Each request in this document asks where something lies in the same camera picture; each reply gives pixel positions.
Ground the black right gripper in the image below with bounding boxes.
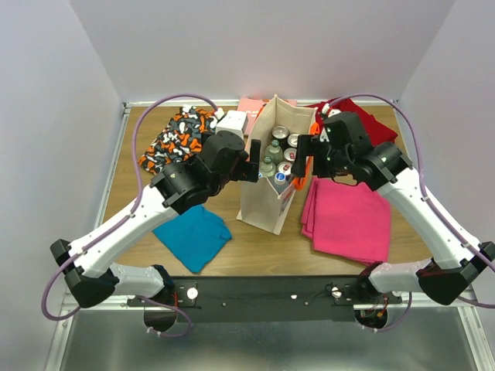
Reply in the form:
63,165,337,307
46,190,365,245
290,133,351,177

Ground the beige canvas tote bag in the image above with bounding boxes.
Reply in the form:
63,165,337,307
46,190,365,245
237,96,316,235

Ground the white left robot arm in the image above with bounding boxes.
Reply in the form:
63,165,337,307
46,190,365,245
50,131,261,308

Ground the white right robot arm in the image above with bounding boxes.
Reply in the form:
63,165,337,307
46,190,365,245
292,112,494,305

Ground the red bull can middle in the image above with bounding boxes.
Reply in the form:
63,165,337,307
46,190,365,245
284,147,297,165

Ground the red bull can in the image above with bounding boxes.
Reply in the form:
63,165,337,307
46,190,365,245
278,161,292,179
284,147,297,165

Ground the green glass bottle front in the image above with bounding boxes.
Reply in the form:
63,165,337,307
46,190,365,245
259,156,276,178

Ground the red bull can front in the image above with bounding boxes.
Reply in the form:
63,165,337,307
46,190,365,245
278,161,292,179

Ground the light pink printed cloth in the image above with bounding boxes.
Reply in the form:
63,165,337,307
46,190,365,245
236,96,298,132

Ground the orange camouflage cloth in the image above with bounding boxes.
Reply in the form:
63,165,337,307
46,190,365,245
138,105,218,175

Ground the dark red cloth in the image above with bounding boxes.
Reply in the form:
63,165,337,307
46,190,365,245
306,99,398,146

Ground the magenta folded cloth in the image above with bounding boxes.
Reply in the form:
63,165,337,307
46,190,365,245
301,178,391,265

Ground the teal folded cloth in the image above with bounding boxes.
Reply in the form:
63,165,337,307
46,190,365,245
153,205,232,274

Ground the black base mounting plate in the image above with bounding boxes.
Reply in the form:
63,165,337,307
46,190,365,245
152,274,402,323

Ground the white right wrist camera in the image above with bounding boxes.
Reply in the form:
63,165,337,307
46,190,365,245
319,105,341,121

